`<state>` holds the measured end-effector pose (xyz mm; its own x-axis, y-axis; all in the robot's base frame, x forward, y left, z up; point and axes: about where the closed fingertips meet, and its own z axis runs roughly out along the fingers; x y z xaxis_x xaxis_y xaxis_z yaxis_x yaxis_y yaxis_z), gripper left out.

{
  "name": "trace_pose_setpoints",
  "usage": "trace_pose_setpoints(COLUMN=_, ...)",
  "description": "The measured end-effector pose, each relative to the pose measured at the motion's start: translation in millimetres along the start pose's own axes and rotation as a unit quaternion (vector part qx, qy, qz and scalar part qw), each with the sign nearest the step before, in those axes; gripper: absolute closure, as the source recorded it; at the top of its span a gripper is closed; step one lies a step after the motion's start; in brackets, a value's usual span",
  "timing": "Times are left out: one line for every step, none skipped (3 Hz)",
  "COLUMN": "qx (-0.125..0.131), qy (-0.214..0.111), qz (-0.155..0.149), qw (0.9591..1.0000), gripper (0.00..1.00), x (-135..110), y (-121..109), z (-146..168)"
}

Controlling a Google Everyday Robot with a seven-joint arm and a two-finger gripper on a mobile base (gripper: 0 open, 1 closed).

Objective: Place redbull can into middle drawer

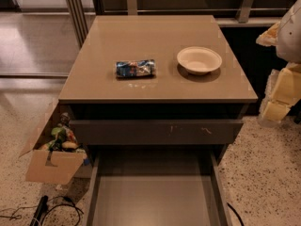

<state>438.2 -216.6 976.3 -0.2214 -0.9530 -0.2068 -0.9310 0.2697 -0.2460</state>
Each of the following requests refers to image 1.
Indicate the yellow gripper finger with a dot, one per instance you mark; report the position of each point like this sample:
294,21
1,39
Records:
269,37
282,92

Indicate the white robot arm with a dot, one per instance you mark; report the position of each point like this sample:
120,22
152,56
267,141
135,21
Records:
288,41

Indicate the grey drawer cabinet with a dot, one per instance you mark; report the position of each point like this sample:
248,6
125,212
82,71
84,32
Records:
94,92

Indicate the grey top drawer front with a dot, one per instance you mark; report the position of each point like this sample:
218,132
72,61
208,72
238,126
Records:
156,132

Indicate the open middle drawer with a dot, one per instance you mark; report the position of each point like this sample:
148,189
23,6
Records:
156,188

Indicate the white paper bowl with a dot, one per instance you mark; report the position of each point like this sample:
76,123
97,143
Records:
199,60

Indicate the snack items in box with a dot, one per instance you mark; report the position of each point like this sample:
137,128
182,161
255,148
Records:
64,139

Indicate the cardboard box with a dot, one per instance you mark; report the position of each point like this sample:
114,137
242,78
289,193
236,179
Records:
52,167

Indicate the metal railing frame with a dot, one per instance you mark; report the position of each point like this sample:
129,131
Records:
230,12

